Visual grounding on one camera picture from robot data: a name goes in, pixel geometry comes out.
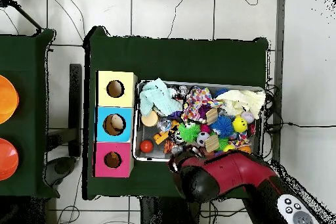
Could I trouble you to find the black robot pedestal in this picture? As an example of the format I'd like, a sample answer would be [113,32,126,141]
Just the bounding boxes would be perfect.
[138,196,182,224]

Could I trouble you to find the large yellow ball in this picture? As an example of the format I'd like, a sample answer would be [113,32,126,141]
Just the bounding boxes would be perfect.
[232,116,249,134]

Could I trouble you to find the black cable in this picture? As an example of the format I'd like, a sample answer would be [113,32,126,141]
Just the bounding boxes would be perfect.
[264,120,336,131]
[167,0,191,39]

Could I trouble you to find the mint green cloth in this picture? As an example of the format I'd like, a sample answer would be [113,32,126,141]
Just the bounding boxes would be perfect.
[138,78,184,118]

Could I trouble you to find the cream yellow cloth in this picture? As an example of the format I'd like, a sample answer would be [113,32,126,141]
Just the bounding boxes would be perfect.
[217,89,267,120]

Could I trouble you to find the shallow clear mesh bin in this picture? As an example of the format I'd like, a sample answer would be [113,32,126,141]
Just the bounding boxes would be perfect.
[133,80,265,164]

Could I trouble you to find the colourful polka dot cloth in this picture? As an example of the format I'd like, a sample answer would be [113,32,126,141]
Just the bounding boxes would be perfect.
[180,87,222,124]

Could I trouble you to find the orange striped tiger plush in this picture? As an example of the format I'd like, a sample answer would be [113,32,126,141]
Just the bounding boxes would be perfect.
[163,139,174,156]

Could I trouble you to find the red ball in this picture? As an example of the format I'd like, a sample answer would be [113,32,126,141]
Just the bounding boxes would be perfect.
[140,139,155,154]

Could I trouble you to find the orange bowl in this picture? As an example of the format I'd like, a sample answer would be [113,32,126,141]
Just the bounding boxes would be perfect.
[0,137,20,182]
[0,74,20,125]

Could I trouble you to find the green furry monster toy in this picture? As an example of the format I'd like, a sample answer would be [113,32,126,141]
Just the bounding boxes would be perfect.
[178,122,202,144]

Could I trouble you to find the dark green table cloth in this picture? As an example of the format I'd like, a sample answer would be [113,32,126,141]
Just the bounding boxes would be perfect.
[83,26,270,201]
[0,28,56,198]

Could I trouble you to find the black stand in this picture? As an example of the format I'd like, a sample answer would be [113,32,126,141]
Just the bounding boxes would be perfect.
[68,63,84,158]

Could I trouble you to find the orange flat plastic toy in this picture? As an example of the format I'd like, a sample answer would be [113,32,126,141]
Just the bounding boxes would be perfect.
[153,131,171,146]

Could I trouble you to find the blue spiky ball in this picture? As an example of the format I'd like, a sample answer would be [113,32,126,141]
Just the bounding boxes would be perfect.
[211,116,236,140]

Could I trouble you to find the toy hamburger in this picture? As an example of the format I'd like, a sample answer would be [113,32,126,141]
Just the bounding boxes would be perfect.
[141,110,159,128]

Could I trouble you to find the wooden box with three holes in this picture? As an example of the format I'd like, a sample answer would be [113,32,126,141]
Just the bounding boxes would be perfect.
[94,70,138,179]

